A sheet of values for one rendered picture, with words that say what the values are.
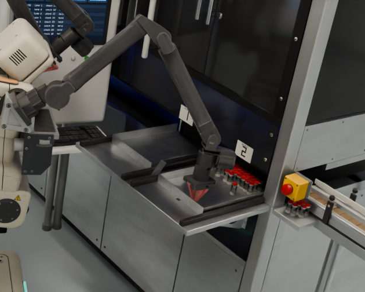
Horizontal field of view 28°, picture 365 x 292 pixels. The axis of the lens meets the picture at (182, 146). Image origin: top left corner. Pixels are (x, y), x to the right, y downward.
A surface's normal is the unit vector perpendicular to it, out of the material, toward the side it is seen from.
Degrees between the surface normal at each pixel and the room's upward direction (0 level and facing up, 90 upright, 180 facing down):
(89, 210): 90
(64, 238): 0
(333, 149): 90
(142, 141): 0
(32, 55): 90
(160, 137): 0
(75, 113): 90
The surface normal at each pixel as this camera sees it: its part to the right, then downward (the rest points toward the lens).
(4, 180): 0.28, 0.46
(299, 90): -0.76, 0.15
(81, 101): 0.48, 0.45
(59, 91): 0.16, 0.26
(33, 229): 0.17, -0.89
